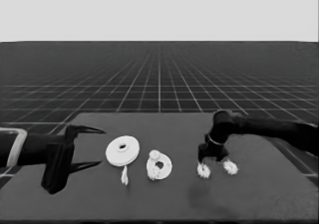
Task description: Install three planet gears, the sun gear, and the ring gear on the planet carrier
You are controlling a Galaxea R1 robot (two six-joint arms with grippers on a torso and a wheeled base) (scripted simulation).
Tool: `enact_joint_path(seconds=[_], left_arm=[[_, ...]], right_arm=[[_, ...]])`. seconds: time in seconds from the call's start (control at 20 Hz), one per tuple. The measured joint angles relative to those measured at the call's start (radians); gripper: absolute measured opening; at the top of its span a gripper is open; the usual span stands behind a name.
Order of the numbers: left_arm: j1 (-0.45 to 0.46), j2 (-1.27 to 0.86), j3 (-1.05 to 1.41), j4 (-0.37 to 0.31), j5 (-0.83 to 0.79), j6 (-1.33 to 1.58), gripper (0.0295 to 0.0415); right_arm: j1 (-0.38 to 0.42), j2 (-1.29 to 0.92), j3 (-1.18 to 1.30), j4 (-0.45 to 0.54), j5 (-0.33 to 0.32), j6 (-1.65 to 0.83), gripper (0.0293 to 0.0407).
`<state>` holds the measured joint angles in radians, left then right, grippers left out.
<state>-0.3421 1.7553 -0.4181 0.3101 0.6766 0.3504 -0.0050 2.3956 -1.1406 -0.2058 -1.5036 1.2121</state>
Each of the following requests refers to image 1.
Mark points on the large thick white disc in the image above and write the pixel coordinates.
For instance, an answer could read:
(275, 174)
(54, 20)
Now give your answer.
(131, 151)

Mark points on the white round carrier with pins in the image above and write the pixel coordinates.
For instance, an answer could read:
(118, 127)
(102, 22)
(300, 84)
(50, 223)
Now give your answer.
(167, 166)

